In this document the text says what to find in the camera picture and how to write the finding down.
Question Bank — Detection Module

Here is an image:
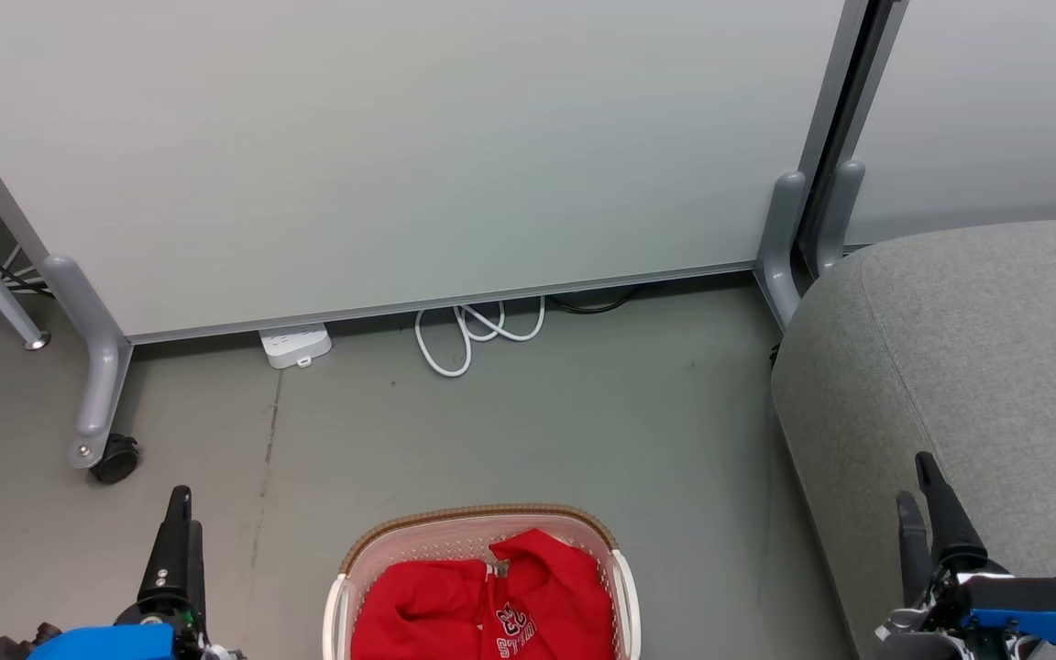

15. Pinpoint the coiled white cable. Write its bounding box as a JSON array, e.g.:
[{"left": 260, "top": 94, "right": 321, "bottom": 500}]
[{"left": 414, "top": 295, "right": 546, "bottom": 379}]

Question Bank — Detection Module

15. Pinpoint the grey fabric sofa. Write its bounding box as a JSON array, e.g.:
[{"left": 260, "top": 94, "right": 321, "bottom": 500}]
[{"left": 770, "top": 217, "right": 1056, "bottom": 660}]

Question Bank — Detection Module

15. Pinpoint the black cable under partition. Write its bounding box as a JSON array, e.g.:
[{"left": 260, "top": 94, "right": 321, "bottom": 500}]
[{"left": 546, "top": 288, "right": 639, "bottom": 315}]

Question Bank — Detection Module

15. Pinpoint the blue left camera mount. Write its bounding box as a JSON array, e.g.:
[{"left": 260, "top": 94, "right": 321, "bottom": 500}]
[{"left": 27, "top": 625, "right": 177, "bottom": 660}]

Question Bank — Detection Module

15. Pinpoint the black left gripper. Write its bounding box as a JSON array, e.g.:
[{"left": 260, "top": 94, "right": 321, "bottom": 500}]
[{"left": 115, "top": 486, "right": 246, "bottom": 660}]

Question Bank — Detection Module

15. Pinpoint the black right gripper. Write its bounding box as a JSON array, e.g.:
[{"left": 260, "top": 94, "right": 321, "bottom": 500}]
[{"left": 875, "top": 452, "right": 1056, "bottom": 660}]

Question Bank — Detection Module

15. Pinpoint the white plastic laundry basket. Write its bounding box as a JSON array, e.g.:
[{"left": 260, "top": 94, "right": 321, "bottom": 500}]
[{"left": 323, "top": 502, "right": 643, "bottom": 660}]

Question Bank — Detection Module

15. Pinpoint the white partition panel grey frame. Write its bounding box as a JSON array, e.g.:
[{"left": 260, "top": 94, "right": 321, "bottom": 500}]
[
  {"left": 844, "top": 0, "right": 1056, "bottom": 247},
  {"left": 0, "top": 0, "right": 870, "bottom": 346}
]

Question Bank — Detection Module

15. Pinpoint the black caster wheel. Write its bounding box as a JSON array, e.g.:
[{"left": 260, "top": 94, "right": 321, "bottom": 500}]
[{"left": 91, "top": 434, "right": 141, "bottom": 485}]

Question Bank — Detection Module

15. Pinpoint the blue right camera mount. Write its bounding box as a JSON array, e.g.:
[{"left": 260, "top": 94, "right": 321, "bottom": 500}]
[{"left": 968, "top": 579, "right": 1056, "bottom": 654}]

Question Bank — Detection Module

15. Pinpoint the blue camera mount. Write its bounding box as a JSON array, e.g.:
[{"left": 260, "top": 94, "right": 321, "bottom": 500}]
[
  {"left": 27, "top": 625, "right": 177, "bottom": 660},
  {"left": 968, "top": 579, "right": 1056, "bottom": 654}
]

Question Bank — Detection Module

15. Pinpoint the white power strip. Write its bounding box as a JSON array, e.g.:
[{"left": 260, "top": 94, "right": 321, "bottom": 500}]
[{"left": 258, "top": 323, "right": 334, "bottom": 370}]

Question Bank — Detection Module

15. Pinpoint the red hoodie with white print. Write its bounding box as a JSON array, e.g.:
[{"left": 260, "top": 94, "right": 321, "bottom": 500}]
[{"left": 350, "top": 528, "right": 617, "bottom": 660}]

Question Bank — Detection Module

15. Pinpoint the grey partition foot with caster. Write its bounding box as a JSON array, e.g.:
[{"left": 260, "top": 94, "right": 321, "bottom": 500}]
[{"left": 42, "top": 255, "right": 133, "bottom": 470}]

